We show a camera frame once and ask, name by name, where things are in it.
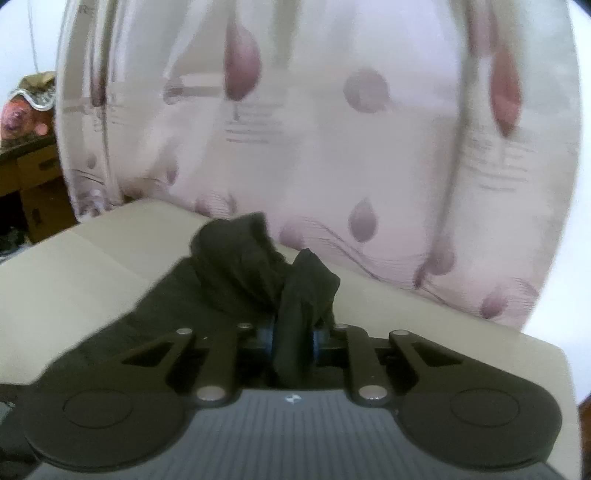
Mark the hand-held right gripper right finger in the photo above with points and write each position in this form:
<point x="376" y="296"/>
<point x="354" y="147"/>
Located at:
<point x="318" y="345"/>

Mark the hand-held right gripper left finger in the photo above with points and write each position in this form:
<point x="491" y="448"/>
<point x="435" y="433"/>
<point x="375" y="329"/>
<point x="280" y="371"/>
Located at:
<point x="264" y="344"/>

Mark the black jacket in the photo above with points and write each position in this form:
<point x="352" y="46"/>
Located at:
<point x="240" y="272"/>

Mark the leaf-printed pale curtain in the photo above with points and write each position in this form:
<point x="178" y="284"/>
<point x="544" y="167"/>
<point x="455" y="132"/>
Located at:
<point x="323" y="161"/>

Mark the cream bed mattress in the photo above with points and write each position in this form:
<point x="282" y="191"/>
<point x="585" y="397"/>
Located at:
<point x="92" y="258"/>

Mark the wooden drawer cabinet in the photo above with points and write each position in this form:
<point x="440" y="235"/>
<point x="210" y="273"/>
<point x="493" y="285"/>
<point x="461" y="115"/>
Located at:
<point x="39" y="184"/>

